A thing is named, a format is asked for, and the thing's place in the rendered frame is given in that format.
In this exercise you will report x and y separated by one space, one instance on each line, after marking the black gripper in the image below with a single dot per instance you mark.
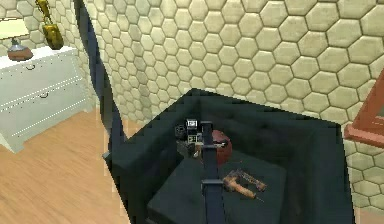
181 133

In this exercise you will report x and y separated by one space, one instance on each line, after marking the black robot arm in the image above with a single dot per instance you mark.
212 200

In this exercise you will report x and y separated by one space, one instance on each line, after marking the dark red basketball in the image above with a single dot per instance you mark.
224 155

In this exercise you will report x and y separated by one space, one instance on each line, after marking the dark green armchair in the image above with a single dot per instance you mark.
300 160

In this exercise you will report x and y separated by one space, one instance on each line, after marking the brown hand drill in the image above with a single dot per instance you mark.
238 186

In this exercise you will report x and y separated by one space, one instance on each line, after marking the dark blue tall panel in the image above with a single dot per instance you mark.
100 73

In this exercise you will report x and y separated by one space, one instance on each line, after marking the white chest of drawers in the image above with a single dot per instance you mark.
40 96

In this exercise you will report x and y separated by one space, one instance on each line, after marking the yellow statuette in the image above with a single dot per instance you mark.
53 36

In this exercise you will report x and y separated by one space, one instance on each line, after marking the table lamp with brown base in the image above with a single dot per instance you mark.
19 52

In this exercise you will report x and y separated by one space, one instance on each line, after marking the red-brown wooden frame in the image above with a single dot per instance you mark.
370 123

